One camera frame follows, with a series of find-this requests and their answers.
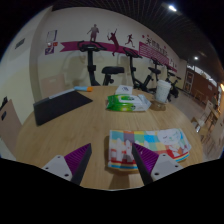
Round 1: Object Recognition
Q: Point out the brown round coaster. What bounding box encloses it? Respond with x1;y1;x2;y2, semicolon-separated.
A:
149;99;167;112

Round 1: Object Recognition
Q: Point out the green wet wipes pack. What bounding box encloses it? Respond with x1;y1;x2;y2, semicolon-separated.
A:
105;93;152;113

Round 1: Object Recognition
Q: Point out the colourful patchwork print towel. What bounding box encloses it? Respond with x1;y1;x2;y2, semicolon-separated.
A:
107;128;193;172

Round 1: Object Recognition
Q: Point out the wooden chair with black frame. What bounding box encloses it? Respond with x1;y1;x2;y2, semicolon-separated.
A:
0;98;23;154

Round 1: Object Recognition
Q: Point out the small white tissue pack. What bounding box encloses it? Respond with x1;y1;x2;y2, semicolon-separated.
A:
114;84;134;96

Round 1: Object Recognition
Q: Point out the beige chair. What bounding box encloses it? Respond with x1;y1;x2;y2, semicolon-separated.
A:
39;73;68;99

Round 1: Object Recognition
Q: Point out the white plastic cup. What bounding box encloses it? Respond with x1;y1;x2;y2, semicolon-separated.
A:
154;79;172;104

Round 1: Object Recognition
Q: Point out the blue pen with orange cap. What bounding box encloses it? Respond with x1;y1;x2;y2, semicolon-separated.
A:
73;85;95;93

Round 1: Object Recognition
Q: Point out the small wall poster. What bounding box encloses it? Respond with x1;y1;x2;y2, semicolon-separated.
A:
44;29;59;56

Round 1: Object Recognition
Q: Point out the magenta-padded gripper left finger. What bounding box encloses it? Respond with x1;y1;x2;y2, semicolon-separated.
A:
41;142;93;186

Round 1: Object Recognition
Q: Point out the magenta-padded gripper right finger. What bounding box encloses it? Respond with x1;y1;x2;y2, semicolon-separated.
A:
131;142;184;186

